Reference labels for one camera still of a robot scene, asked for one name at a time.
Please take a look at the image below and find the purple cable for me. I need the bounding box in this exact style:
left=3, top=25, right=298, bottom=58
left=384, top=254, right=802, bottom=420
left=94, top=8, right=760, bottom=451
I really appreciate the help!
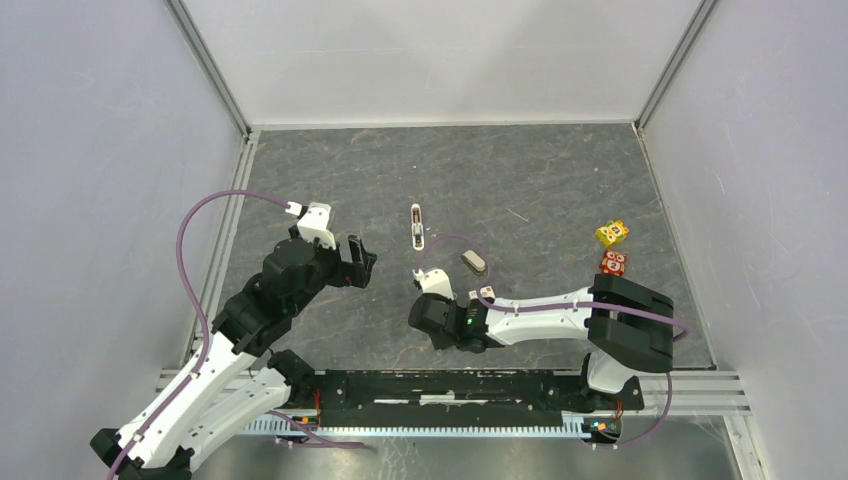
left=414, top=233, right=692, bottom=450
left=105, top=190, right=293, bottom=480

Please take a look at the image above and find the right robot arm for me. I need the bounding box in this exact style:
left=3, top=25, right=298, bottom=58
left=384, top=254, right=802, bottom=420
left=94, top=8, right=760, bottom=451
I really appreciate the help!
left=408, top=269, right=686, bottom=408

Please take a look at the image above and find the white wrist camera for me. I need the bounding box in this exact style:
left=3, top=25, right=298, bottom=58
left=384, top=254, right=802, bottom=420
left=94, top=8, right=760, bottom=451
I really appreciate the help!
left=413, top=268, right=456, bottom=300
left=285, top=202, right=338, bottom=250

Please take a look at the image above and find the aluminium frame post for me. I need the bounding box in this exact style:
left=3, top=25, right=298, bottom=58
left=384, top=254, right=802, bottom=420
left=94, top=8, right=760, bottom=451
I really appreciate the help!
left=164, top=0, right=252, bottom=138
left=633, top=0, right=719, bottom=136

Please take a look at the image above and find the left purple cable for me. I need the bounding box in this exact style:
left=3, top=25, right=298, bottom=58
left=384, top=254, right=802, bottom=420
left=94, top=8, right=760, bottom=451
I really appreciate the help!
left=105, top=190, right=293, bottom=480

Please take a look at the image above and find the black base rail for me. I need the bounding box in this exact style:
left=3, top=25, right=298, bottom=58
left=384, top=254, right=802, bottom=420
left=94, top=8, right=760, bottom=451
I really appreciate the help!
left=281, top=369, right=645, bottom=428

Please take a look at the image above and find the yellow toy block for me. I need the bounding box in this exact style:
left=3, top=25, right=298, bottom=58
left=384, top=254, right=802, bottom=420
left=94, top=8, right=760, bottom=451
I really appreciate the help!
left=595, top=220, right=629, bottom=247

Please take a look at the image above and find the beige stapler base half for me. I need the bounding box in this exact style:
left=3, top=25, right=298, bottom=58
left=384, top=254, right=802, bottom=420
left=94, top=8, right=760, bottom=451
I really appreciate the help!
left=460, top=250, right=488, bottom=276

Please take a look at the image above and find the white staple box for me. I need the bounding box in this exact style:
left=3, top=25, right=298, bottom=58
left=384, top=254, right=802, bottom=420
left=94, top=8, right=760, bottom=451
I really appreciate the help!
left=468, top=286, right=496, bottom=300

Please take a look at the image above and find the right aluminium frame post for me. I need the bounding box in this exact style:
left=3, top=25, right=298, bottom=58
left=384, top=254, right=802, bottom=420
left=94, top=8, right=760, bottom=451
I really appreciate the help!
left=633, top=0, right=719, bottom=136

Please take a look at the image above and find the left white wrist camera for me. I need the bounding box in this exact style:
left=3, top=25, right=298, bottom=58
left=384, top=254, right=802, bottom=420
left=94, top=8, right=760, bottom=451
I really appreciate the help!
left=285, top=202, right=338, bottom=250

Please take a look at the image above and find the white stapler top half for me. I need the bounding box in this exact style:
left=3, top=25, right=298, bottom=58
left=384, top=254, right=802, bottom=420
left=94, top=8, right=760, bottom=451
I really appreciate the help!
left=410, top=203, right=425, bottom=251

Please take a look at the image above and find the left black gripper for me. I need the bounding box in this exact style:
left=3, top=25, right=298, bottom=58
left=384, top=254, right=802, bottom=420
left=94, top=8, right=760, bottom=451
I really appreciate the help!
left=287, top=233, right=376, bottom=317

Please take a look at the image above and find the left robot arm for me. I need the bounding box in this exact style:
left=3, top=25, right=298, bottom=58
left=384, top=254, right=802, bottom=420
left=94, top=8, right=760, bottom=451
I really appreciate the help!
left=90, top=234, right=377, bottom=479

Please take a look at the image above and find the left aluminium frame post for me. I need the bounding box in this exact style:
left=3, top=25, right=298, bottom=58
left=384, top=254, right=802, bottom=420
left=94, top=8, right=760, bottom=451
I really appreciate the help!
left=164, top=0, right=252, bottom=138

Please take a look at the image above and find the red toy block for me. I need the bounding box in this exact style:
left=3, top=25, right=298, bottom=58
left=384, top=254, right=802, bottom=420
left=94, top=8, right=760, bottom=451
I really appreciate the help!
left=599, top=248, right=628, bottom=276

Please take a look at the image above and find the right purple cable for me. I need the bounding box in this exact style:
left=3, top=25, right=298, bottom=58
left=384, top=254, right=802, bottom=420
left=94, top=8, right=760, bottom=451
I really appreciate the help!
left=414, top=233, right=692, bottom=450

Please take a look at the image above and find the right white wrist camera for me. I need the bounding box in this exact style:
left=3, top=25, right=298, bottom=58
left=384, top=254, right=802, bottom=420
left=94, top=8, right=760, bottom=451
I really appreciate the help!
left=413, top=268, right=456, bottom=300

